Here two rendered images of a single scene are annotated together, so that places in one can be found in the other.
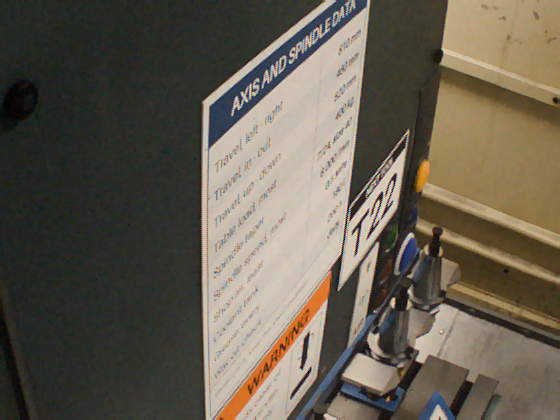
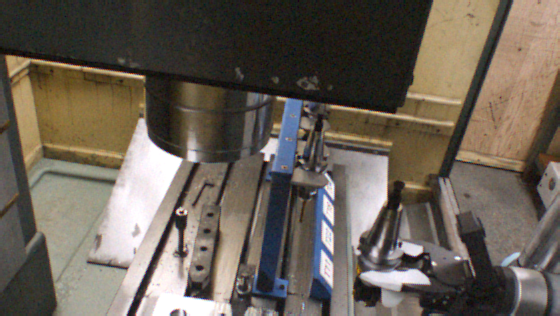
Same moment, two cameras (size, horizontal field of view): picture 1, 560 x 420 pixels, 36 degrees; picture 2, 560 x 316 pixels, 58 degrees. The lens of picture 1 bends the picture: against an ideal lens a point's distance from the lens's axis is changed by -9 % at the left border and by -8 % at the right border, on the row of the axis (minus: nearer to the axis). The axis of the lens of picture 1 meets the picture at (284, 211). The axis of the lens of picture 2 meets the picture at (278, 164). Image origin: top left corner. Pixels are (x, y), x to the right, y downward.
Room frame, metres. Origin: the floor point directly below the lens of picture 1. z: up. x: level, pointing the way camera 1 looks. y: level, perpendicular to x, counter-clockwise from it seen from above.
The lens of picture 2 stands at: (-0.17, 0.36, 1.76)
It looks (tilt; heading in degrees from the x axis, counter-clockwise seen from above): 33 degrees down; 336
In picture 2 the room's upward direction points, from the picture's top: 8 degrees clockwise
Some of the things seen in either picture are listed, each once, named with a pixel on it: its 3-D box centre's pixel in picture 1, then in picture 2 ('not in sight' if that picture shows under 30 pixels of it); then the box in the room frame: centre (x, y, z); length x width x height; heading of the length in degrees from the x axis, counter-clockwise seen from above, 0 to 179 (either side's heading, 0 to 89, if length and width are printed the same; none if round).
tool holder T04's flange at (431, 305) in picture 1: (423, 294); not in sight; (0.89, -0.19, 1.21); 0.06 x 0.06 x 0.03
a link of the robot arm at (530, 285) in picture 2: not in sight; (516, 292); (0.18, -0.20, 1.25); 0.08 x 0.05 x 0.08; 154
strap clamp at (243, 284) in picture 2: not in sight; (242, 298); (0.48, 0.10, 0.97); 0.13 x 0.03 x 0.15; 154
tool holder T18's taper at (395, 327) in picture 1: (396, 322); (319, 96); (0.79, -0.15, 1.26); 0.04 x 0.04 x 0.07
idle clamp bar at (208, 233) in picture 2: not in sight; (204, 249); (0.68, 0.13, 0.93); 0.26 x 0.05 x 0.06; 159
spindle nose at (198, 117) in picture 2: not in sight; (211, 88); (0.38, 0.22, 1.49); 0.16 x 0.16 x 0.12
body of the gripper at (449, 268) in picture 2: not in sight; (460, 288); (0.21, -0.12, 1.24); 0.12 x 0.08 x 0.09; 64
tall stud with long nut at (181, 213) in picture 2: not in sight; (181, 231); (0.72, 0.18, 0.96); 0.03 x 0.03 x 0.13
